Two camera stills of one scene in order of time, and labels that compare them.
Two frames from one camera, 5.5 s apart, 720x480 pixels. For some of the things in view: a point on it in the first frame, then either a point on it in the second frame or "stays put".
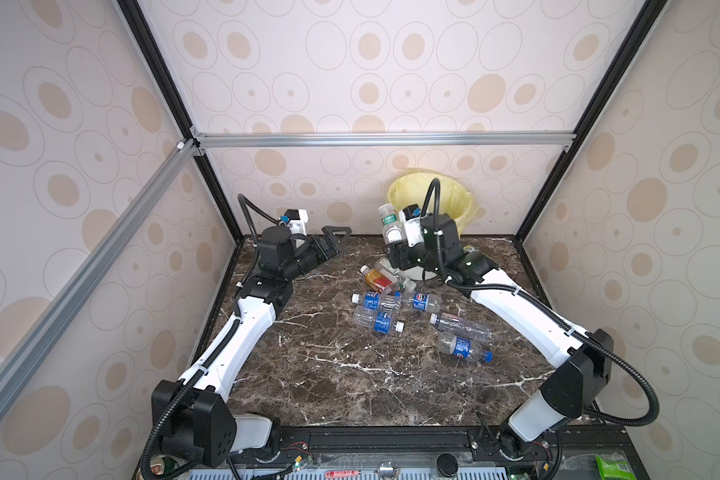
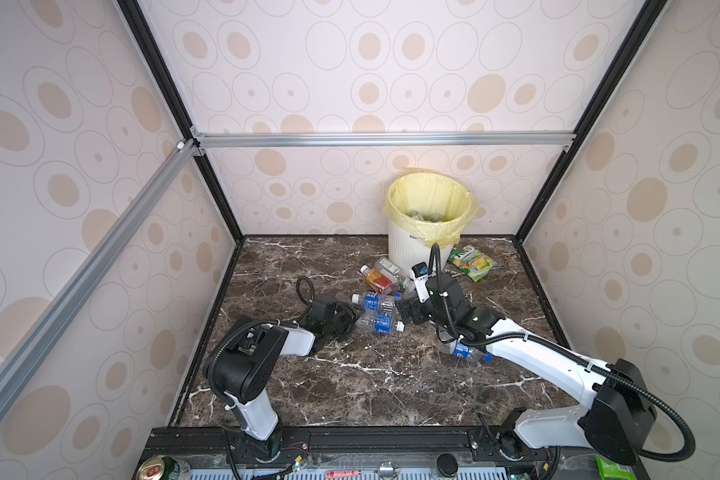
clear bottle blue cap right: x=464 y=348 stays put
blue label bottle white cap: x=372 y=300 stays put
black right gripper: x=398 y=255 -> x=413 y=304
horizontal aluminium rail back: x=384 y=140 stays put
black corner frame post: x=171 y=90 stays put
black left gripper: x=328 y=231 -> x=346 y=314
